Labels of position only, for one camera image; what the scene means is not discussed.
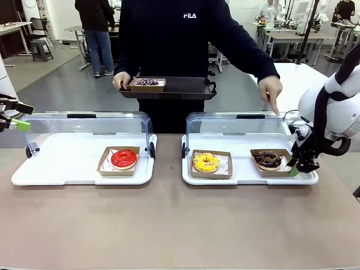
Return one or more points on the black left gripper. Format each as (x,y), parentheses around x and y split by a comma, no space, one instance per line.
(7,114)

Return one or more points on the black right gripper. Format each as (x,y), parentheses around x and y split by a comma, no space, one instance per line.
(308,160)

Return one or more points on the cardboard donut box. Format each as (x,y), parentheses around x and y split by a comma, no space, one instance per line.
(146,88)
(105,171)

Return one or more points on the chocolate donut with coloured sprinkles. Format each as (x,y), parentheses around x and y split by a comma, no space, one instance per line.
(146,82)

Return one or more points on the black serving tray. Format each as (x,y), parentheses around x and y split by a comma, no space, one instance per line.
(182,90)

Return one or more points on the person's right forearm navy sleeve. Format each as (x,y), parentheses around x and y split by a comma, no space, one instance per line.
(125,56)

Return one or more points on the person's left forearm navy sleeve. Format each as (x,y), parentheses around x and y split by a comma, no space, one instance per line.
(253,56)

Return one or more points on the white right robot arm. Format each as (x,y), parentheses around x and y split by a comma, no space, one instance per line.
(343,112)

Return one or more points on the dark chocolate glazed donut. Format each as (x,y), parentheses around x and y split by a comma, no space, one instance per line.
(268,160)

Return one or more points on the chocolate donut in box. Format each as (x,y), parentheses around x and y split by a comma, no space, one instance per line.
(261,172)

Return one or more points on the yellow sprinkle donut in box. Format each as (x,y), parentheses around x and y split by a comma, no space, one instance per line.
(226,171)

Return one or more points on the yellow donut with sprinkles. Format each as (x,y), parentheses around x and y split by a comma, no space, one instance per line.
(206,163)

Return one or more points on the red glazed donut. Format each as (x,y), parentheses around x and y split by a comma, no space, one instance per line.
(124,159)

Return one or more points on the standing person in jeans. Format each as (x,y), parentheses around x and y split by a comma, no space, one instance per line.
(97,33)

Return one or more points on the person torso in navy sweatshirt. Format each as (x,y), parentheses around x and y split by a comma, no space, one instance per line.
(168,50)

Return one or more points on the background person in light top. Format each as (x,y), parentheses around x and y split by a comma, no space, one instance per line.
(265,11)

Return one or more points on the background person in dark top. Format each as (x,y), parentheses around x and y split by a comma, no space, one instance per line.
(344,9)

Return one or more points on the person's left hand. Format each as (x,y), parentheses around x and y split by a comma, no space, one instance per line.
(270,90)

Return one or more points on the person's right hand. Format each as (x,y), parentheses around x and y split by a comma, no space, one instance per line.
(121,80)

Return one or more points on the white cylindrical robot stand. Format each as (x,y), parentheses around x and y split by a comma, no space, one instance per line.
(7,81)

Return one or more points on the white display case base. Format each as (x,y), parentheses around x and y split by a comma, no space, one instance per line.
(70,168)
(242,168)

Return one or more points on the grey plastic stool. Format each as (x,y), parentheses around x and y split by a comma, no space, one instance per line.
(41,50)

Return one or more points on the clear display case lid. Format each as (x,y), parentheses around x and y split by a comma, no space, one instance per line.
(112,123)
(239,125)

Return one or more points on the black office chair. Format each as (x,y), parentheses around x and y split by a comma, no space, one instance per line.
(39,28)

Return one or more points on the white side table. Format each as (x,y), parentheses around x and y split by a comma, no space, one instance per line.
(14,26)

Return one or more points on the white desk with metal legs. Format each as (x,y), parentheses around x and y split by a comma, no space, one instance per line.
(298,76)

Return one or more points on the grey background work table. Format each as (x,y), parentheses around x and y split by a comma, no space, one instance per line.
(77,29)

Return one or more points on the long grey background table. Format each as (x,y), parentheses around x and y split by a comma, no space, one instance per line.
(298,36)

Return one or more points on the black camera stand pole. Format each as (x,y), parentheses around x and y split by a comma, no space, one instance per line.
(306,31)

